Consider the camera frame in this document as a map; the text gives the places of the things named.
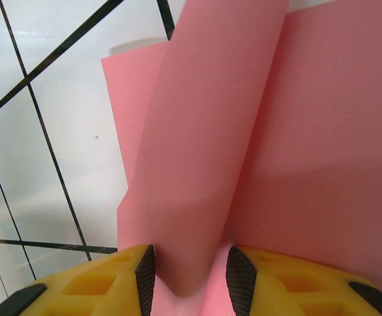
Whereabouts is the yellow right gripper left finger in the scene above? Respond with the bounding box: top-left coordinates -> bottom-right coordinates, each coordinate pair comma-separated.
0,243 -> 158,316

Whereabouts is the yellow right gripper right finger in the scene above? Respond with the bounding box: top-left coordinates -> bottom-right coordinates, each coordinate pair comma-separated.
225,245 -> 382,316

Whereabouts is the pink paper sheet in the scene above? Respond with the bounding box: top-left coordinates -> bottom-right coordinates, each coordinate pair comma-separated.
101,0 -> 382,316

